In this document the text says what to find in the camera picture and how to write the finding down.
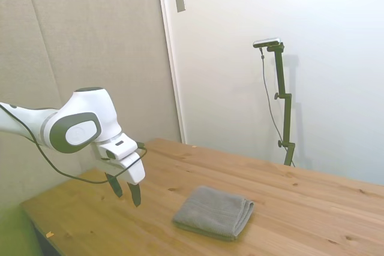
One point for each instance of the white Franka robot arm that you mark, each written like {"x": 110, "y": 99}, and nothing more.
{"x": 84, "y": 112}

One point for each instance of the grey folded towel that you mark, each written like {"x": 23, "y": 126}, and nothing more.
{"x": 214, "y": 212}

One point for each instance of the white door frame strip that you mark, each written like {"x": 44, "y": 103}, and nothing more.
{"x": 171, "y": 58}

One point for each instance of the grey exterior camera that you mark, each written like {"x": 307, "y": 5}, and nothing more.
{"x": 267, "y": 42}

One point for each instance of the grey wall plate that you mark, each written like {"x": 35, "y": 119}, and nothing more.
{"x": 179, "y": 1}

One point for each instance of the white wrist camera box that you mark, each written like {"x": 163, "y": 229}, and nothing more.
{"x": 118, "y": 147}

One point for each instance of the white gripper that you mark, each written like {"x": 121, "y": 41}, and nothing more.
{"x": 135, "y": 169}

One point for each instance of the black camera stand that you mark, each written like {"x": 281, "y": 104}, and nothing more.
{"x": 285, "y": 103}

